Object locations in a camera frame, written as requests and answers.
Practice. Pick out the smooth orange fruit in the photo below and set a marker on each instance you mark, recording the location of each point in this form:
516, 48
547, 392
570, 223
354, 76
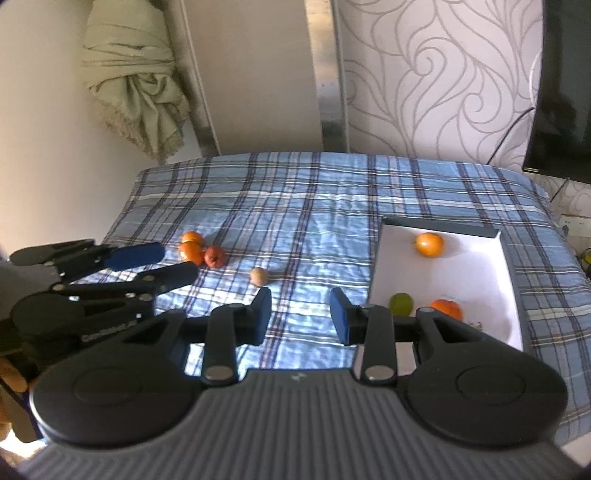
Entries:
429, 244

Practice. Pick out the person's left hand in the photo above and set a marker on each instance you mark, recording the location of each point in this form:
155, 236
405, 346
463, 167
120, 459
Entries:
16, 415

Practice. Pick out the green round fruit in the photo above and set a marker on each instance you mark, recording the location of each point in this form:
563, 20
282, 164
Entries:
401, 304

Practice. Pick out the large orange with stem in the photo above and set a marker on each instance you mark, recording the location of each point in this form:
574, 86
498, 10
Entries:
191, 251

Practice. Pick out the small orange mandarin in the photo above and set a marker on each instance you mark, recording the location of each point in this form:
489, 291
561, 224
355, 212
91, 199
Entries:
192, 236

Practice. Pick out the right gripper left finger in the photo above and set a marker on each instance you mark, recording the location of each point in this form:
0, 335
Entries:
222, 331

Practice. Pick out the dark box with white interior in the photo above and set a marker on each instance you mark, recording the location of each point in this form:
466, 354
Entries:
493, 341

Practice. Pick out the red apple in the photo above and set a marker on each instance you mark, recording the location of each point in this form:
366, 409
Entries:
214, 257

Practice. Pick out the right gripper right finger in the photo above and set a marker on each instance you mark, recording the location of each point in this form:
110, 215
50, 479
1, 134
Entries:
377, 330

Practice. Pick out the black wall television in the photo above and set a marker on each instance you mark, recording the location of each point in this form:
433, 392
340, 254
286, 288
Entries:
559, 144

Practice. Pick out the orange tangerine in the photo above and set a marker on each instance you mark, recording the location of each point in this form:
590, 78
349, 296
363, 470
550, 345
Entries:
449, 308

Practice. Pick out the blue plaid cloth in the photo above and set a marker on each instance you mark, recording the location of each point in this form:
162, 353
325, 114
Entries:
312, 220

